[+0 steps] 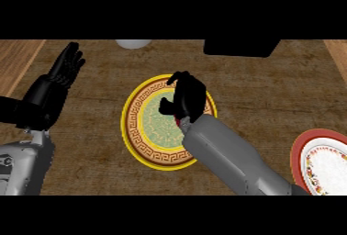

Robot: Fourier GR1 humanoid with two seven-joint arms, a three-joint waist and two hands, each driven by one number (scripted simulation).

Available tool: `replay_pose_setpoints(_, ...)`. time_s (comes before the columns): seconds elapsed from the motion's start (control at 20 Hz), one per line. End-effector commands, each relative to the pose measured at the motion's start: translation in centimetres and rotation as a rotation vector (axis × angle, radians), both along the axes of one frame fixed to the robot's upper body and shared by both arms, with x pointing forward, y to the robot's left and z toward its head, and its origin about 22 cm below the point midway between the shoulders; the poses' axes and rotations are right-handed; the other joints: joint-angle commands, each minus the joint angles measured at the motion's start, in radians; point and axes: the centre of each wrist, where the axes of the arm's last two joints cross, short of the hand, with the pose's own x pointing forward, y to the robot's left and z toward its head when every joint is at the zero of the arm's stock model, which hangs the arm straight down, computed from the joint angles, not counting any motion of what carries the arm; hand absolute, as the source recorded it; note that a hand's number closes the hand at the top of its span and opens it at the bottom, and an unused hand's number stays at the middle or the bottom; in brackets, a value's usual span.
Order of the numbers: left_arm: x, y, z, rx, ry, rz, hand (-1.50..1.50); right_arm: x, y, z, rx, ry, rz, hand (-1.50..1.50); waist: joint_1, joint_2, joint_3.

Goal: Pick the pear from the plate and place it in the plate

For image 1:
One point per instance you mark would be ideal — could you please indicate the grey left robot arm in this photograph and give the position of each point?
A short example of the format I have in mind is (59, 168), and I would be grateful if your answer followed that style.
(41, 101)

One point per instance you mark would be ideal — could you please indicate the black box appliance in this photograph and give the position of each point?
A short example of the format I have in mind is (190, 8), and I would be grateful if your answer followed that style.
(240, 47)

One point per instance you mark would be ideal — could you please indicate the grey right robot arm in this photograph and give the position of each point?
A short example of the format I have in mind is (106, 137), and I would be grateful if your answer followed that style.
(227, 153)

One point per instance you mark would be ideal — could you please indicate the brown placemat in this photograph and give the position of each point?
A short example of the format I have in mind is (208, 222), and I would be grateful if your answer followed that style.
(262, 91)

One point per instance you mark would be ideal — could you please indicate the red pear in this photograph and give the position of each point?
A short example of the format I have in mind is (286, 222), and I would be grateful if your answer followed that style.
(178, 122)

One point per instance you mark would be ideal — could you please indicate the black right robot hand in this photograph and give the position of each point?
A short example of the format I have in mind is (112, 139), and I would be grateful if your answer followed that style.
(190, 95)

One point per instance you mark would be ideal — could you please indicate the red rimmed white plate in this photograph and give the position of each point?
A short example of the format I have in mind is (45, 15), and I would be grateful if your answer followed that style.
(330, 165)

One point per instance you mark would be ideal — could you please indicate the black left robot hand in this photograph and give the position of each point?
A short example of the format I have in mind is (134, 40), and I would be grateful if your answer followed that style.
(66, 67)

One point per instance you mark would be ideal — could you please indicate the white round object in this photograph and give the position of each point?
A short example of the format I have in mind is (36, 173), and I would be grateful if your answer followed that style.
(134, 43)

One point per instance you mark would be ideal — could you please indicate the yellow rimmed patterned plate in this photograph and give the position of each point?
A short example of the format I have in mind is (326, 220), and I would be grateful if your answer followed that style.
(159, 134)

